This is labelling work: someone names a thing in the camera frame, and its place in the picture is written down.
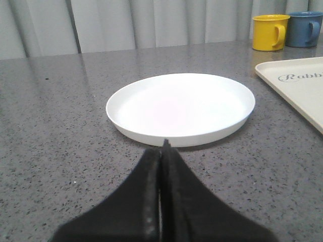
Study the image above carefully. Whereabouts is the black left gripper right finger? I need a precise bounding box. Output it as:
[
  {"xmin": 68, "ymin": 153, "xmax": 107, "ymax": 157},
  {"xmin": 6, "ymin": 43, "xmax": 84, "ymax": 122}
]
[{"xmin": 160, "ymin": 140, "xmax": 277, "ymax": 241}]

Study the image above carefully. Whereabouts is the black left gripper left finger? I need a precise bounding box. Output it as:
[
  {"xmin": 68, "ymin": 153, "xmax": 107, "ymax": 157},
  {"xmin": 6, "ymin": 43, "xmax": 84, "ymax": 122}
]
[{"xmin": 52, "ymin": 149, "xmax": 160, "ymax": 241}]

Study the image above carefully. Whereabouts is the white round plate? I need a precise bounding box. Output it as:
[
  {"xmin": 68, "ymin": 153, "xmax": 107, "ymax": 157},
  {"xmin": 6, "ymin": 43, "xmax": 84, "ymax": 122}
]
[{"xmin": 106, "ymin": 73, "xmax": 255, "ymax": 147}]

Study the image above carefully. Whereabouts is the cream rabbit serving tray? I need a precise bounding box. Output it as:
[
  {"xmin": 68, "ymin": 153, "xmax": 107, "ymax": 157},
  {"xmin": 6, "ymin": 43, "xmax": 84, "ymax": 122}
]
[{"xmin": 255, "ymin": 57, "xmax": 322, "ymax": 132}]

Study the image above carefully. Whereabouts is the yellow mug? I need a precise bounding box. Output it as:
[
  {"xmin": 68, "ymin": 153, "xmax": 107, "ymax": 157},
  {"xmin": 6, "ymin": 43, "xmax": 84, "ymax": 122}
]
[{"xmin": 252, "ymin": 14, "xmax": 290, "ymax": 51}]

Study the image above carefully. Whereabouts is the blue mug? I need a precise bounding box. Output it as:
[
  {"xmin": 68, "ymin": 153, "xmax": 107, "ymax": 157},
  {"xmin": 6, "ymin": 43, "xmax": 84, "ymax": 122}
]
[{"xmin": 285, "ymin": 11, "xmax": 322, "ymax": 48}]

